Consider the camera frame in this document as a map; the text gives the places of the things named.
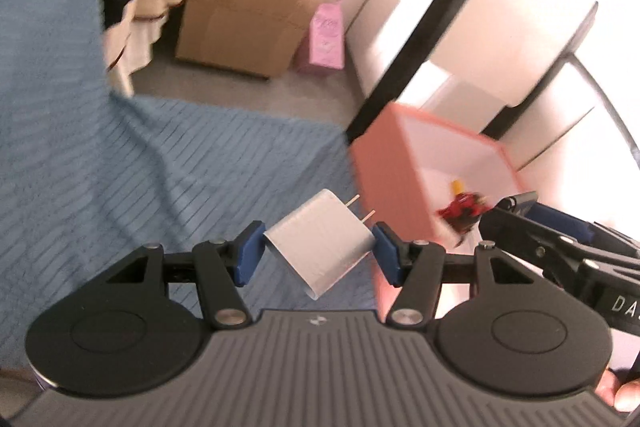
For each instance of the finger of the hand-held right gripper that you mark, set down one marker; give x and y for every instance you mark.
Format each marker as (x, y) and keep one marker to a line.
(520, 237)
(555, 217)

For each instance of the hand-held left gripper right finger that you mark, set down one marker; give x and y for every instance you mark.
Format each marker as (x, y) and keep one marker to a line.
(387, 254)

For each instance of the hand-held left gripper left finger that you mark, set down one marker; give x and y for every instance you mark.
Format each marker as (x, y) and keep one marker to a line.
(250, 254)

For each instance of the white charger plug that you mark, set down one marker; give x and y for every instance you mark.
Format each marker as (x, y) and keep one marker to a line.
(320, 242)

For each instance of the small yellow item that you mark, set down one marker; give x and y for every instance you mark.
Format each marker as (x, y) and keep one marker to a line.
(457, 187)

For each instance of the pink cardboard box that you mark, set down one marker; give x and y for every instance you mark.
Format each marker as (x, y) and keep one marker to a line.
(395, 172)

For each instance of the person's right hand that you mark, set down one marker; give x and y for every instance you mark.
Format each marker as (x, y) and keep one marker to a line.
(622, 394)

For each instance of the red toy figure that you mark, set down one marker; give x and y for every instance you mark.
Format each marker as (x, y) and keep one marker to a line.
(462, 209)

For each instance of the black curved edge strip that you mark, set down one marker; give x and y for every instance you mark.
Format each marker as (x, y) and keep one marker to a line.
(615, 112)

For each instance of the blue knitted blanket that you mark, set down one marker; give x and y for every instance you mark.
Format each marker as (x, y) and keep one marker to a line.
(150, 167)

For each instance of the pink carton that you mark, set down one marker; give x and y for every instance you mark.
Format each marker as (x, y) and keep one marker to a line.
(325, 37)

